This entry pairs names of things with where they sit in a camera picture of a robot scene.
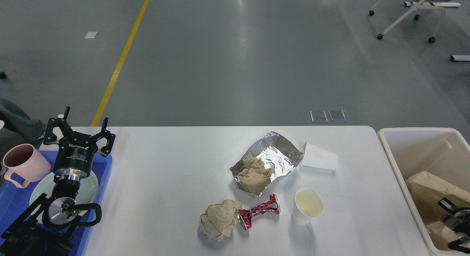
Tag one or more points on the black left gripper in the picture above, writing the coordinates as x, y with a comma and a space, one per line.
75, 157

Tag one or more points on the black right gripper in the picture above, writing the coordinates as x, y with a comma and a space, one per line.
458, 220

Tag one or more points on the brown paper bag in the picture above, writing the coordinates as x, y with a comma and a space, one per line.
426, 190

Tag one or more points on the light green plate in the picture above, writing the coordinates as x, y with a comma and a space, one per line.
86, 193

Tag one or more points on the white paper cup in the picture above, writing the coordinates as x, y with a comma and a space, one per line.
308, 206
317, 157

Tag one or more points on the aluminium foil tray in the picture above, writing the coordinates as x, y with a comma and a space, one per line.
277, 153

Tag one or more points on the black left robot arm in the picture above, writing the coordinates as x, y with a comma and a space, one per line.
47, 226

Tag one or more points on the pink mug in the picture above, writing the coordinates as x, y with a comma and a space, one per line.
27, 162

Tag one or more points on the white plastic bin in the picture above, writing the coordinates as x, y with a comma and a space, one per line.
442, 152

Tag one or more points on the person in jeans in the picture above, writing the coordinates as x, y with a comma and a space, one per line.
16, 120

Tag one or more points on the right floor socket plate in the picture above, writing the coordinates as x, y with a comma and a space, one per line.
337, 116

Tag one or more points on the floor socket plate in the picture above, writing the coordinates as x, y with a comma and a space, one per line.
337, 116
318, 116

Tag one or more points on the crumpled brown paper ball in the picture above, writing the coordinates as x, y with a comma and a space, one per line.
218, 220

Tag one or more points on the white bar on floor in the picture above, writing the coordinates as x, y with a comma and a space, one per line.
460, 58

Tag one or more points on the left floor socket plate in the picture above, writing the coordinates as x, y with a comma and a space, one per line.
318, 116

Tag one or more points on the crumpled brown paper in foil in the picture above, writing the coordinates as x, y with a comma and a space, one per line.
254, 176

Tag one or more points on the crushed red can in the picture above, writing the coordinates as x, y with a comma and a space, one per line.
245, 216

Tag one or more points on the white rolling chair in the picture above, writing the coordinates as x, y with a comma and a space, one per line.
415, 6

